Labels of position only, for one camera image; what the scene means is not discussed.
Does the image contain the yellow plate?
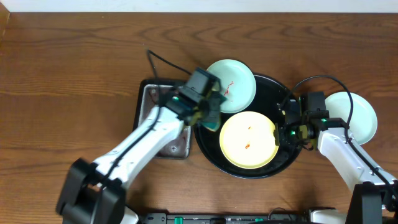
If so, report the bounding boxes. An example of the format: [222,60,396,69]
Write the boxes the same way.
[219,111,279,169]

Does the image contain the light blue plate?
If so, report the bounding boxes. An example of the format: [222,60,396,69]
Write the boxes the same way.
[325,92,377,145]
[207,59,256,113]

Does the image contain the round black tray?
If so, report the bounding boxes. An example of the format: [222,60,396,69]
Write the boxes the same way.
[193,73,301,179]

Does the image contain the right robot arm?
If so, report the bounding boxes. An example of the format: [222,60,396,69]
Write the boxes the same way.
[277,93,397,223]

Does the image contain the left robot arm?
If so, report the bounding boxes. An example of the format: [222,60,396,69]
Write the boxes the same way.
[56,91,226,224]

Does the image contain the rectangular metal baking tray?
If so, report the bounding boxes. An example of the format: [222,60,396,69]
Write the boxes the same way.
[132,79,192,159]

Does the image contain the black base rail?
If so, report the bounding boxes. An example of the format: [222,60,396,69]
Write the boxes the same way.
[124,207,349,224]

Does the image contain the green yellow sponge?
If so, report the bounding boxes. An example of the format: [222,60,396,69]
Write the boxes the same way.
[200,91,226,132]

